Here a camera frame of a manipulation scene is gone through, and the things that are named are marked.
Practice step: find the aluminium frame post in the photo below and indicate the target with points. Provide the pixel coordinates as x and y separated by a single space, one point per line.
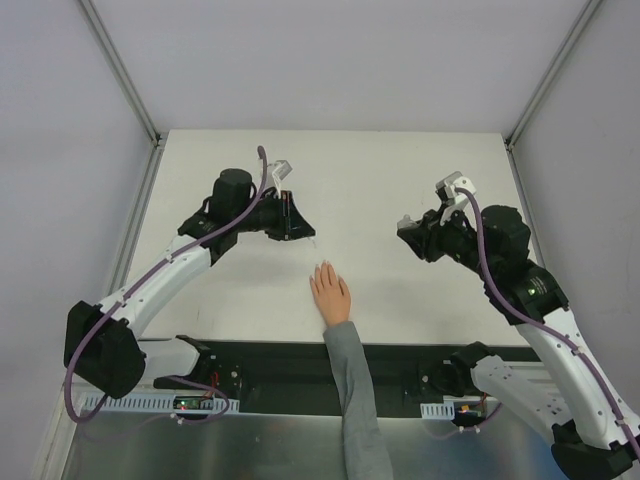
552 72
118 69

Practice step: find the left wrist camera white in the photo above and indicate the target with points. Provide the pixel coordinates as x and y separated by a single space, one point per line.
278 171

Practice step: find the grey sleeved forearm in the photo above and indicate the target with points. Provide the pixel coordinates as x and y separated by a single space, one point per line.
365 452

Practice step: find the person hand long nails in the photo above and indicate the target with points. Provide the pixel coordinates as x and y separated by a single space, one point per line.
331 295

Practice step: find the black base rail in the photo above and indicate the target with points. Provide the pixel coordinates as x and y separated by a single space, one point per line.
296 378

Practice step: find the right white cable duct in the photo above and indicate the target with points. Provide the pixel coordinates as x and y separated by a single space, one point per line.
450 410

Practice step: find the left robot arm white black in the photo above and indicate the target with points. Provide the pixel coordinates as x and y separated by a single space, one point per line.
104 344

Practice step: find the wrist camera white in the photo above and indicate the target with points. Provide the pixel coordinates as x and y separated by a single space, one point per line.
451 200
278 171

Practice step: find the white cable duct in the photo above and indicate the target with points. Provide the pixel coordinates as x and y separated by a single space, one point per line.
450 410
170 403

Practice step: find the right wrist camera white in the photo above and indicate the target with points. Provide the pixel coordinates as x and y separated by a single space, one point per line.
451 200

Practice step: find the right aluminium frame post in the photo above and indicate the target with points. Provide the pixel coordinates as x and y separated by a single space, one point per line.
552 72

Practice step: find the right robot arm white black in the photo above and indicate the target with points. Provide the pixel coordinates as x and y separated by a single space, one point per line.
591 431

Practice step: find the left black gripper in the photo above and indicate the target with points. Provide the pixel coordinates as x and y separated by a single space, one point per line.
285 216

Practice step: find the clear nail polish bottle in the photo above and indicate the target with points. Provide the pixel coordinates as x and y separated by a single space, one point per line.
407 224

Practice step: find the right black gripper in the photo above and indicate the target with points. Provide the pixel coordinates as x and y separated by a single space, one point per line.
430 236

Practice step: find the left white cable duct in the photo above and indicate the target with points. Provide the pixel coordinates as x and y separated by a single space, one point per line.
170 403

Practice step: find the left aluminium frame post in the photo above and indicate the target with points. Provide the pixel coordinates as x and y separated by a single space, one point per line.
118 69

